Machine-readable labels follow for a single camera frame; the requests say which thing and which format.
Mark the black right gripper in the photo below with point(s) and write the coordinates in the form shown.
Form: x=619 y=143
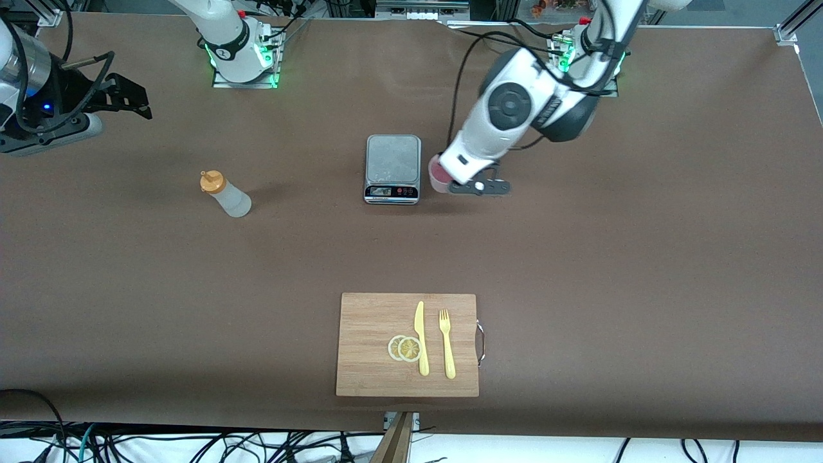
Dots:
x=72 y=90

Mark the clear sauce bottle orange cap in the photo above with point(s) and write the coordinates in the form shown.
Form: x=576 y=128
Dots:
x=228 y=196

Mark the pink plastic cup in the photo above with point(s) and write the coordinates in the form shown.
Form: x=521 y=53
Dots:
x=438 y=177

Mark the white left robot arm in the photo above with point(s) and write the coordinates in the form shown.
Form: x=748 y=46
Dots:
x=508 y=106

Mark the brown table cover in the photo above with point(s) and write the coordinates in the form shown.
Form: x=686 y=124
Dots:
x=193 y=289

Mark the silver digital kitchen scale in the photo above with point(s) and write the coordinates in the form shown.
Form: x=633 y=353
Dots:
x=393 y=161

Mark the white power strip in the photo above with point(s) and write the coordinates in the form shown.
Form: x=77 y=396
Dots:
x=424 y=13

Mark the wooden cutting board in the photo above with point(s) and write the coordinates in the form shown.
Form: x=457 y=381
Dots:
x=373 y=321

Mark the lemon slice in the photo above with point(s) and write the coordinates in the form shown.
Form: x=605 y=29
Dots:
x=409 y=349

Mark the yellow plastic knife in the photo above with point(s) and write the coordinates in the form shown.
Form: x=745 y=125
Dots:
x=422 y=341

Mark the yellow plastic fork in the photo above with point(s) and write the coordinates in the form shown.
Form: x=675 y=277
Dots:
x=447 y=350

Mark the aluminium frame profile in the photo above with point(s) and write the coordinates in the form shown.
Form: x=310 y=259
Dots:
x=787 y=32
x=51 y=16

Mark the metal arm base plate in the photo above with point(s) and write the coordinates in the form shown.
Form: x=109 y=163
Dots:
x=611 y=94
x=247 y=83

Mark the small metal bracket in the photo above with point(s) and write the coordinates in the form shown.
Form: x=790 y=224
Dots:
x=415 y=419

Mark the wooden post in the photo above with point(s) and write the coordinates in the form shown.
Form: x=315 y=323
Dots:
x=395 y=447

